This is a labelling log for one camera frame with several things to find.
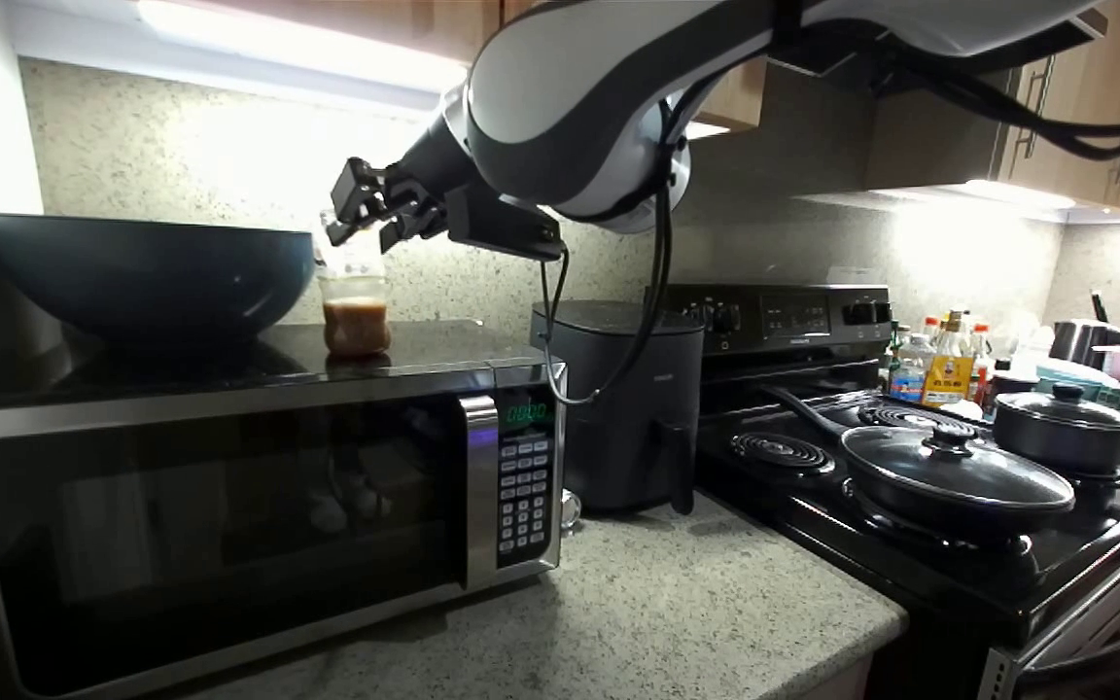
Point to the wooden upper cabinet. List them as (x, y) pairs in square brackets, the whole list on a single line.
[(456, 29)]

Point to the yellow label bottle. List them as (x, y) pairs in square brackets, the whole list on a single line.
[(951, 362)]

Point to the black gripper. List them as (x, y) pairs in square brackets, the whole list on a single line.
[(434, 190)]

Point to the black kitchen stove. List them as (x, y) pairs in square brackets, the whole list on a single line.
[(1008, 573)]

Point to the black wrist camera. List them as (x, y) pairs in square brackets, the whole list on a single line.
[(487, 225)]

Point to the dark blue bowl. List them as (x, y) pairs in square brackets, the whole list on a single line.
[(145, 281)]

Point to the stainless steel microwave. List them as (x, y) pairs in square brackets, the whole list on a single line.
[(180, 518)]

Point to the black pot with lid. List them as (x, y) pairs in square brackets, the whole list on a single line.
[(1059, 430)]

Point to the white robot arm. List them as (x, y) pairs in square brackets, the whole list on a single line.
[(575, 111)]

